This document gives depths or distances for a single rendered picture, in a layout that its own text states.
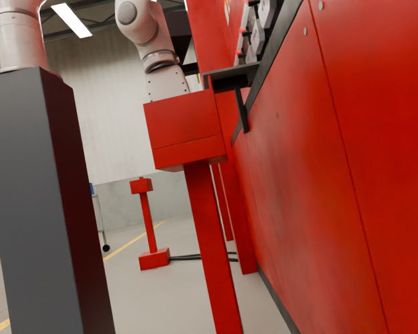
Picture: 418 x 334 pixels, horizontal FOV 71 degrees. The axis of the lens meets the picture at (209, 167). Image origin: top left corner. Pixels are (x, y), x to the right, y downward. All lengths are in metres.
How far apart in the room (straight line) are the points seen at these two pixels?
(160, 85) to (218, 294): 0.50
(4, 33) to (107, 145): 7.65
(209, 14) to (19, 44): 1.50
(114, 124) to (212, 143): 8.04
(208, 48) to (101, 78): 7.13
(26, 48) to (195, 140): 0.58
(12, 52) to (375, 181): 0.93
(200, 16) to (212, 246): 1.82
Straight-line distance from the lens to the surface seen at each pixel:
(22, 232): 0.89
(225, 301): 0.75
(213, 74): 1.10
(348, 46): 0.38
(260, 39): 1.21
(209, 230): 0.71
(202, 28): 2.23
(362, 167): 0.39
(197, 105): 0.66
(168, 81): 0.71
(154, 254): 2.76
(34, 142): 0.88
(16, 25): 1.05
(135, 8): 0.69
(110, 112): 8.75
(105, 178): 8.55
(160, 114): 0.67
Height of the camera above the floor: 0.60
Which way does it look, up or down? 4 degrees up
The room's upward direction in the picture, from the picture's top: 12 degrees counter-clockwise
